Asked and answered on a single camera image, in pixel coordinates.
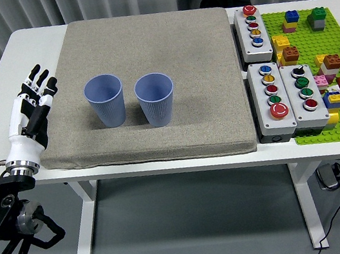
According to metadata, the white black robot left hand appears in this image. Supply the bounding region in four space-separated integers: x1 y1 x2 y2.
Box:
0 61 71 168

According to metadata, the blue ribbed plastic cup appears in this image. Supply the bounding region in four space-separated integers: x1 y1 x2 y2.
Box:
81 71 130 132
131 69 180 131

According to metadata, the white table leg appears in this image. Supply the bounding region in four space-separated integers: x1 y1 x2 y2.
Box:
61 177 110 254
286 157 334 252

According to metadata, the grey-brown cushion mat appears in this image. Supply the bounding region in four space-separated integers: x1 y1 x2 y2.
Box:
15 0 261 188

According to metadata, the grey five-button control box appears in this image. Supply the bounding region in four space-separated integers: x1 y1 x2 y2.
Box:
231 2 277 66
244 57 301 146

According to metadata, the orange toy block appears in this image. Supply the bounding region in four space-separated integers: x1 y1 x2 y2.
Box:
322 52 340 71
279 44 302 66

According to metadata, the grey four-button control box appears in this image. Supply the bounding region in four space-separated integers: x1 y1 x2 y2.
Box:
278 59 333 139

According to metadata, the blue yellow pink block stack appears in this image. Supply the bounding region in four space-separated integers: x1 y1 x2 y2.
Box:
279 9 303 34

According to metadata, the green studded baseplate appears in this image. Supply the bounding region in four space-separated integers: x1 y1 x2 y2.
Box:
260 0 340 156

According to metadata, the pink toy block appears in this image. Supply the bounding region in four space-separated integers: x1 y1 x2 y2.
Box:
312 73 330 90

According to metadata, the grey power adapter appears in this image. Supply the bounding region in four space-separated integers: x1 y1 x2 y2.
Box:
314 161 340 193

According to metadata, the small yellow toy block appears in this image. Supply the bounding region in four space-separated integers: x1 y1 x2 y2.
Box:
314 53 328 70

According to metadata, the green grey block stack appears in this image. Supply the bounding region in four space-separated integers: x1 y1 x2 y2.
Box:
305 5 330 33

